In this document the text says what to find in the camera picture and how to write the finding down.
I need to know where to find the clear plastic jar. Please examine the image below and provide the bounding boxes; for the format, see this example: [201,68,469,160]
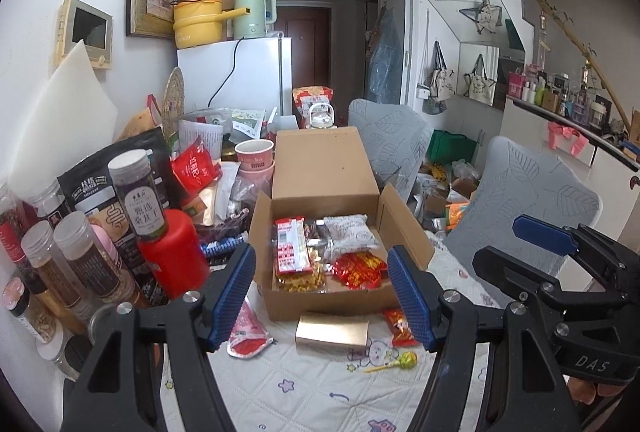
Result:
[27,178,74,220]

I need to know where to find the white foam board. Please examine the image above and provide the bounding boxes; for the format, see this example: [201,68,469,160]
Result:
[7,40,119,195]

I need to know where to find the brown paper bag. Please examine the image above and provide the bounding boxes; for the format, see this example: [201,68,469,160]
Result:
[117,94,164,143]

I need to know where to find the clear noodle snack packet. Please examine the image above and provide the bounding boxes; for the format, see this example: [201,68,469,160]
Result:
[273,259,327,295]

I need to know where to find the wall intercom panel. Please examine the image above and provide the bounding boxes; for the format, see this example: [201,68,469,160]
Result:
[54,0,114,71]

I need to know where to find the red foil bag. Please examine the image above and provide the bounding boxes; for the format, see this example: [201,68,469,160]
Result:
[171,137,223,207]

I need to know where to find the red white snack packet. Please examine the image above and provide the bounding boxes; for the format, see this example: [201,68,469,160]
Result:
[273,217,307,275]

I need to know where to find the orange snack packets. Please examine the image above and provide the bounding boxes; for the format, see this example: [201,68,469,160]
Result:
[444,201,472,229]

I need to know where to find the blue white striped tube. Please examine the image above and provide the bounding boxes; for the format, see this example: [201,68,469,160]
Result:
[202,234,249,259]

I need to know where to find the small pink lid jar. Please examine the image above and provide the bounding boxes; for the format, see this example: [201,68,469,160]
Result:
[2,277,32,319]

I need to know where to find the red yellow snack bag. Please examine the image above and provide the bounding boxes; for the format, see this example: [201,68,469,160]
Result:
[292,85,335,117]

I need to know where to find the pink bottle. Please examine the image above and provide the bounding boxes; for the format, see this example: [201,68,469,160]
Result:
[90,221,127,270]

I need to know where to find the black snack bag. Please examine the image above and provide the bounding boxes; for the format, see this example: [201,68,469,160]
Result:
[56,128,176,273]

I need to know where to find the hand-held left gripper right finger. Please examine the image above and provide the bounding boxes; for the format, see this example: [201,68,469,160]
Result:
[387,245,581,432]

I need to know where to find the pink ribbon bow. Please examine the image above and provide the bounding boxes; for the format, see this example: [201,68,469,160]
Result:
[547,122,591,157]

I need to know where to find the pink paper cup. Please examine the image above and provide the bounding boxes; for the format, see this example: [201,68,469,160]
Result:
[239,162,277,187]
[235,139,276,169]

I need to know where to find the blue plastic garment cover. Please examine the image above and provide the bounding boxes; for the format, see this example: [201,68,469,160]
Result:
[367,6,407,105]

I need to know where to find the green electric kettle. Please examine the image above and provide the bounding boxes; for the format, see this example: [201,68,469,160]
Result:
[232,0,277,40]

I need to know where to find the person's right hand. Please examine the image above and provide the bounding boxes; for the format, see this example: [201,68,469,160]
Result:
[572,377,633,408]

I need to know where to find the cardboard box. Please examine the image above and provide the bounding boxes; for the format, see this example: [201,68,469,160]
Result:
[248,127,436,321]

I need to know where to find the green white printed box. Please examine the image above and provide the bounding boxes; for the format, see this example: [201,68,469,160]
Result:
[231,108,267,141]

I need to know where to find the small cardboard carton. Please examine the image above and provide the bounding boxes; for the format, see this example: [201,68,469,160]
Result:
[425,177,481,217]

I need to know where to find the round woven mat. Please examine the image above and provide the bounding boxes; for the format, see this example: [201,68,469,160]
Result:
[162,66,186,139]

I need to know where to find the brown door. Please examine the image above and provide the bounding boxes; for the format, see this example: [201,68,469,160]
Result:
[276,6,332,90]

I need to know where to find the red plastic canister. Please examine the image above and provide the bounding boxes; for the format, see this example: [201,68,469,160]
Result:
[137,209,211,300]

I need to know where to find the small gold box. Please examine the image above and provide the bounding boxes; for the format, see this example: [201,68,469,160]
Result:
[295,312,371,351]

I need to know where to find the row of cosmetic bottles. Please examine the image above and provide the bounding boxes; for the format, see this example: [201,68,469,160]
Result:
[509,62,628,130]

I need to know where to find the white fridge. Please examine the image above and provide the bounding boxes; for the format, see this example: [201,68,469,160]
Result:
[176,36,293,117]

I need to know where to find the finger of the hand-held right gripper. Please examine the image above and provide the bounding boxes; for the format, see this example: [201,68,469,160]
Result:
[472,245,632,339]
[512,213,640,293]

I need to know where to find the green bag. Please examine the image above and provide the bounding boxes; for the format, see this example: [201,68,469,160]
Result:
[429,130,479,166]

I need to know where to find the clear teapot white handle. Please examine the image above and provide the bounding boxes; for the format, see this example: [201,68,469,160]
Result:
[306,102,337,131]

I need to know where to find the pink cone-shaped snack packet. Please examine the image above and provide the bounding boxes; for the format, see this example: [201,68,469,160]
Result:
[226,299,276,359]

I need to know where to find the white cabinet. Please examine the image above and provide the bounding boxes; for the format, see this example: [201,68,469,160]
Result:
[500,96,640,263]

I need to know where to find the black power cable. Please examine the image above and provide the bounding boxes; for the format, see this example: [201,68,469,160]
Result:
[206,38,245,110]

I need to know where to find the clear jar brown contents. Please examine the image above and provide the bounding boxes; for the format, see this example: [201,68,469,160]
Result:
[52,211,137,305]
[21,221,83,310]

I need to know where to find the printed white tablecloth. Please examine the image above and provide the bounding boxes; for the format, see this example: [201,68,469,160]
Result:
[160,237,501,432]

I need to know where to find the canvas tote bag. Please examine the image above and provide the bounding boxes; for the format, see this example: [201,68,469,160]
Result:
[422,40,457,115]

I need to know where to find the green yellow lollipop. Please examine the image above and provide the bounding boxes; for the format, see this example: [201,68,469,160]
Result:
[363,351,419,374]

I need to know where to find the star-shaped hanging bag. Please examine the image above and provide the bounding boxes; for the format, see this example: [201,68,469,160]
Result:
[460,0,504,36]

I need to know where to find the yellow pot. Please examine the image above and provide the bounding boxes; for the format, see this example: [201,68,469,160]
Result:
[172,0,247,50]

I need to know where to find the pink translucent bag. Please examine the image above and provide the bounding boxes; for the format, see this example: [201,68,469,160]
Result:
[227,172,273,217]

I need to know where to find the dark jar with white lid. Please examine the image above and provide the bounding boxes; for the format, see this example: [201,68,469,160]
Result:
[107,149,169,243]

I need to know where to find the grey leaf-pattern chair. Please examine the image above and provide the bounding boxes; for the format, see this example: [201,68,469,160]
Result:
[348,99,435,205]
[444,137,604,279]

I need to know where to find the white printed paper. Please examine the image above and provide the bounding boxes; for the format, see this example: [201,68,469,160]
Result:
[179,119,224,157]

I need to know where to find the clear jar red contents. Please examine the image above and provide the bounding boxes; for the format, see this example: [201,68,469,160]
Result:
[0,182,30,265]

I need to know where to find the tall clear bottle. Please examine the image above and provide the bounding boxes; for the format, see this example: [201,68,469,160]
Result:
[537,12,551,65]

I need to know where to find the bamboo branch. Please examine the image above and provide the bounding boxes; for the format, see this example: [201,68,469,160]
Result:
[515,0,632,133]

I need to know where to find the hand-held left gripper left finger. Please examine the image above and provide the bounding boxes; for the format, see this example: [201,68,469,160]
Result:
[60,243,257,432]

